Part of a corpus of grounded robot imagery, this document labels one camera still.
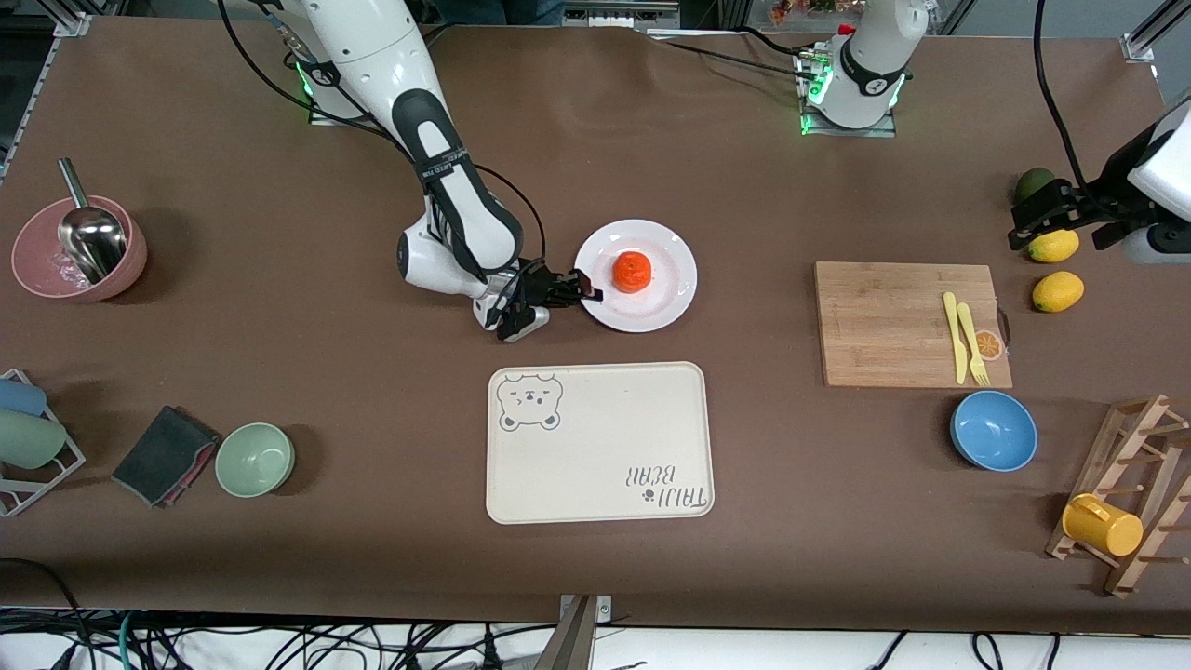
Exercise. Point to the orange mandarin fruit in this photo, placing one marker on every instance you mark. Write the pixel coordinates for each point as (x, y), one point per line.
(633, 272)

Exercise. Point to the pink bowl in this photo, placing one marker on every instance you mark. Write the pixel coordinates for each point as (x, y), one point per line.
(37, 261)

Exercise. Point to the metal table clamp bracket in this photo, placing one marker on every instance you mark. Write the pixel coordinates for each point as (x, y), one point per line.
(579, 642)

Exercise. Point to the folded dark grey cloth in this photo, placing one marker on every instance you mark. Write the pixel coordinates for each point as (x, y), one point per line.
(163, 456)

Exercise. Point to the yellow mug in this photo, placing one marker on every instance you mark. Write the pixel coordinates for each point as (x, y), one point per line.
(1107, 528)

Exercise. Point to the white round plate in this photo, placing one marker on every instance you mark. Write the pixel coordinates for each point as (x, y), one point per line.
(665, 298)

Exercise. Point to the grey metal equipment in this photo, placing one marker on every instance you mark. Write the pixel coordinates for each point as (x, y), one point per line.
(623, 11)

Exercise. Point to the blue bowl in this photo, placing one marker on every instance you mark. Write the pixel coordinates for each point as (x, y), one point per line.
(994, 431)

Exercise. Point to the metal scoop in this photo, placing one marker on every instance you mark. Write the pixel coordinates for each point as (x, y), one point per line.
(93, 244)

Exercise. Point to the bamboo cutting board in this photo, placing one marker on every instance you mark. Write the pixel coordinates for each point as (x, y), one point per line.
(884, 316)

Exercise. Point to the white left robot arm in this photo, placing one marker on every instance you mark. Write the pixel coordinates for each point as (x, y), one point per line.
(865, 74)

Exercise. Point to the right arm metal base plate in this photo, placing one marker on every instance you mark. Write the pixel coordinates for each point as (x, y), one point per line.
(321, 119)

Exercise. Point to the yellow plastic knife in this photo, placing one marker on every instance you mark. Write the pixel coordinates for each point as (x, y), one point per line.
(955, 335)

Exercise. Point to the aluminium frame profile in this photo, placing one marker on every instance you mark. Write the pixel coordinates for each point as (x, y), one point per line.
(73, 23)
(1149, 37)

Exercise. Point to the colourful toy pile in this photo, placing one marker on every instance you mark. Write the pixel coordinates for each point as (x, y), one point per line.
(791, 9)

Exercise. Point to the cream tray with bear print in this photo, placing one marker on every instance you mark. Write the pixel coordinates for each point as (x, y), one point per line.
(595, 447)

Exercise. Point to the light blue cup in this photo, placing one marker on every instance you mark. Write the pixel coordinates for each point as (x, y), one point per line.
(20, 397)

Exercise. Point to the pale green cup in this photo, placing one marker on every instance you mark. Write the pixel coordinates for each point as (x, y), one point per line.
(28, 439)

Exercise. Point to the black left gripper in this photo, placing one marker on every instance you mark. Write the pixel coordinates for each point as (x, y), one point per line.
(1085, 206)

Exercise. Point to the wooden mug rack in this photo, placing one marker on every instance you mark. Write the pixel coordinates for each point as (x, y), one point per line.
(1103, 465)

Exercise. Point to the yellow lemon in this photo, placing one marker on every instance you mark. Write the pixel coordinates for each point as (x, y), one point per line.
(1059, 292)
(1056, 247)

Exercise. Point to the dark green avocado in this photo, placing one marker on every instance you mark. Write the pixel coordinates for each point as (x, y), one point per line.
(1031, 181)

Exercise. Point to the pale green bowl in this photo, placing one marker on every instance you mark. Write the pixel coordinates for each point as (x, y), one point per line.
(254, 460)

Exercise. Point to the yellow plastic fork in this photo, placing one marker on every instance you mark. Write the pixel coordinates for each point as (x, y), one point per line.
(968, 328)

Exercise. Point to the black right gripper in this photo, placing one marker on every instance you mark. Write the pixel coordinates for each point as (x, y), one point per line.
(540, 289)

